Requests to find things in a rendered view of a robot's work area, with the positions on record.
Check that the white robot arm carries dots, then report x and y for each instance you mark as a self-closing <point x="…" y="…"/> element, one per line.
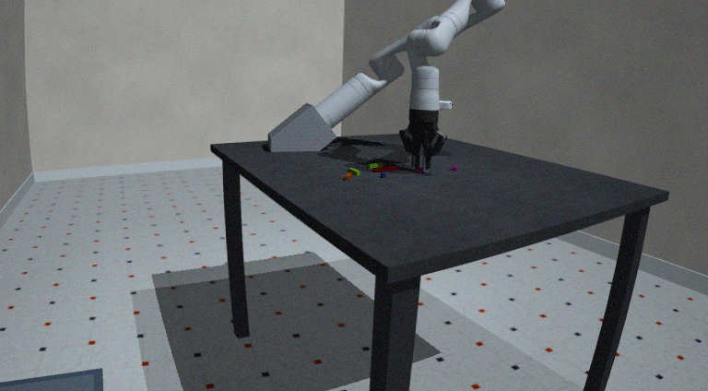
<point x="421" y="42"/>

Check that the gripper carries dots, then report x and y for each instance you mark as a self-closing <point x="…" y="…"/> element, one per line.
<point x="423" y="134"/>

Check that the red rod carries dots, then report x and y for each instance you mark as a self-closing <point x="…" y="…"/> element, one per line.
<point x="385" y="169"/>

